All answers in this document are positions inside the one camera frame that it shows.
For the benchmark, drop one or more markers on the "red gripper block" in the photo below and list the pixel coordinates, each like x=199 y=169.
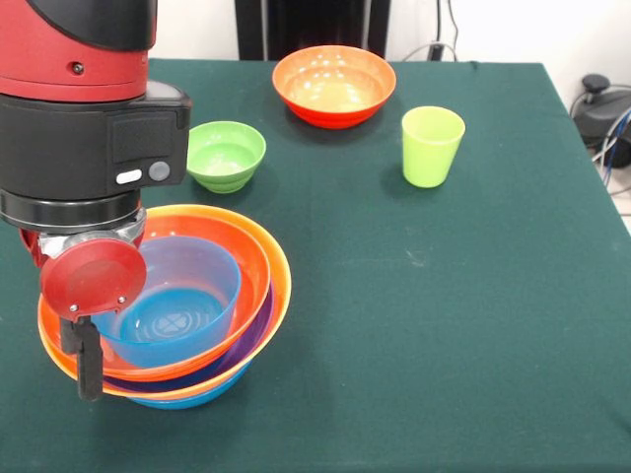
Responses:
x=93 y=281

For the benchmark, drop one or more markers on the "small blue plastic bowl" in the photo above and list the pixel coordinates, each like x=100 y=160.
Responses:
x=182 y=325

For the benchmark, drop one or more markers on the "medium blue plastic bowl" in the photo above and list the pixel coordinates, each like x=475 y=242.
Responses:
x=197 y=396

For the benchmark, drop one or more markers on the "purple plastic bowl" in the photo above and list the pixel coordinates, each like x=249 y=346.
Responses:
x=246 y=345

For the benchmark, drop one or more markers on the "red plastic bowl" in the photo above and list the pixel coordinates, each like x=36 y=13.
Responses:
x=251 y=276
x=335 y=93

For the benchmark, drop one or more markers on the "large orange plastic bowl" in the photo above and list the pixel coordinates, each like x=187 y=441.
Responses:
x=278 y=266

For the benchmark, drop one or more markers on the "green plastic bowl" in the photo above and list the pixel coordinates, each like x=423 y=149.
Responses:
x=227 y=157

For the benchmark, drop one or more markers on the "green plastic cup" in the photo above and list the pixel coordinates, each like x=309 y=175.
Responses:
x=431 y=153

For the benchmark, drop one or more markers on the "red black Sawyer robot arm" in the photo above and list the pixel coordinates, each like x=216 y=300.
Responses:
x=74 y=98

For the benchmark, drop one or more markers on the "dark green tablecloth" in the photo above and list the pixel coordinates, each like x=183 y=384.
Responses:
x=443 y=394

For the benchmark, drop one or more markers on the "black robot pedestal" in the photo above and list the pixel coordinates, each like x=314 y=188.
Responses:
x=315 y=24

